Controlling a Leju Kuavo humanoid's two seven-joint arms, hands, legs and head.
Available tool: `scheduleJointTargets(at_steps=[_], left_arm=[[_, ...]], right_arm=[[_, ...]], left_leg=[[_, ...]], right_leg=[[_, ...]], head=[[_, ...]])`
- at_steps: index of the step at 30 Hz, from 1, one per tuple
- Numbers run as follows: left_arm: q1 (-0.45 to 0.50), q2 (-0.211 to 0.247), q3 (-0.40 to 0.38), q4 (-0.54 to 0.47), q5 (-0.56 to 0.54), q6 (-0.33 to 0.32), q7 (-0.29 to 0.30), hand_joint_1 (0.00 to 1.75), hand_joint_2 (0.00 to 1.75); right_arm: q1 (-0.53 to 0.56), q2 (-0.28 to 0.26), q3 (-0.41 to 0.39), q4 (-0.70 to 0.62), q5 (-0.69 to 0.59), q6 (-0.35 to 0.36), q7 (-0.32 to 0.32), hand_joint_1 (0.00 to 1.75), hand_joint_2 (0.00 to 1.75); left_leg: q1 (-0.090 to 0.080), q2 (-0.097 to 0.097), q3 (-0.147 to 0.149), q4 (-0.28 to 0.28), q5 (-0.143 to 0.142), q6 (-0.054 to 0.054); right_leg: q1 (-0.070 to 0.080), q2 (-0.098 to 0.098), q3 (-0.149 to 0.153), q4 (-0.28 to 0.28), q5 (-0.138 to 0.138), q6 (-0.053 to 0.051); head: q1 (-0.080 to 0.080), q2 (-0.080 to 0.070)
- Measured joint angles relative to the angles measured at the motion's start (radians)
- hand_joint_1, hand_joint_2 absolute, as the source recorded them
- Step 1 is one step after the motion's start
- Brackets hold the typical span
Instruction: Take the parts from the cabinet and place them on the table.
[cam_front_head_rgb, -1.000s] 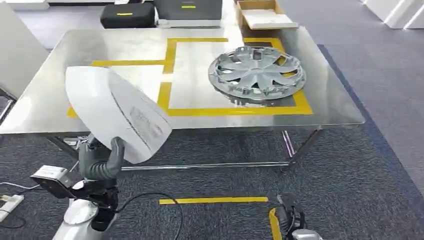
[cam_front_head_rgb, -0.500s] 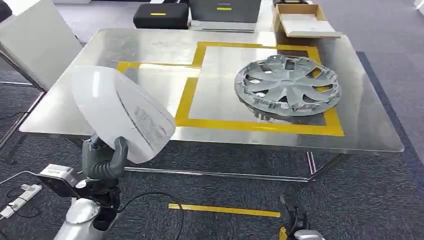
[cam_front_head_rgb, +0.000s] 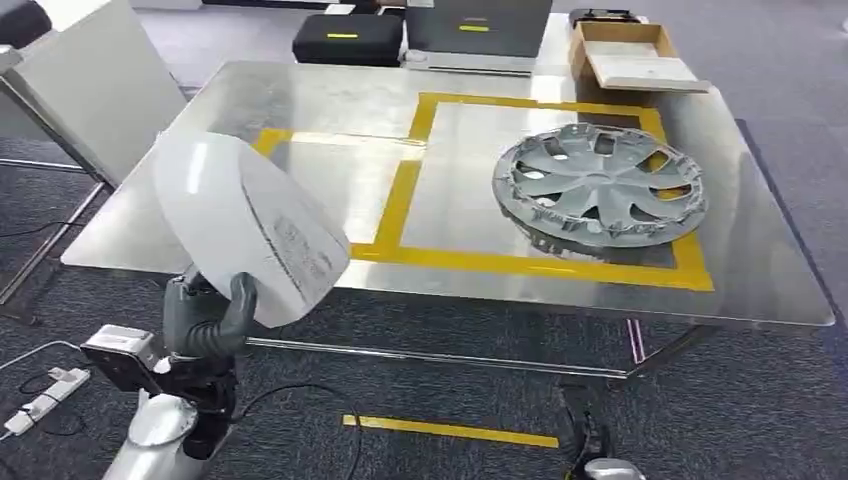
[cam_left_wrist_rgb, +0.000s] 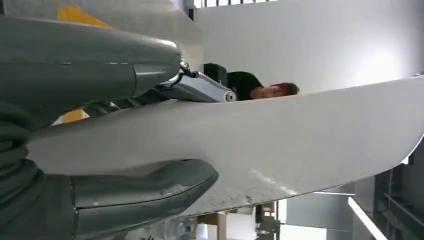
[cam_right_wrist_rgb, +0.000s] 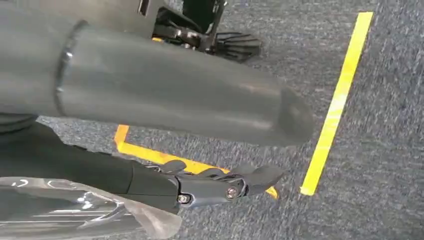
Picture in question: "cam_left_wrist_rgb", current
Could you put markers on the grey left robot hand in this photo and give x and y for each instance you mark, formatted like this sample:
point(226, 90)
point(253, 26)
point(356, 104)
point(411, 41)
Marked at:
point(82, 73)

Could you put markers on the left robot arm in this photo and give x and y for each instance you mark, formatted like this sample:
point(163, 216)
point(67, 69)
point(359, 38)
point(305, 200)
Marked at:
point(13, 162)

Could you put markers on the black chair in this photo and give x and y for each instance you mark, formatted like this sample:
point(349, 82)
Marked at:
point(215, 73)

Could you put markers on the person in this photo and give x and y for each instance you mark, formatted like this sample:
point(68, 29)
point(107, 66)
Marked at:
point(245, 84)

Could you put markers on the yellow floor tape frame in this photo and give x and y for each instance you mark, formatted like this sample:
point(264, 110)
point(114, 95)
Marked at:
point(78, 16)

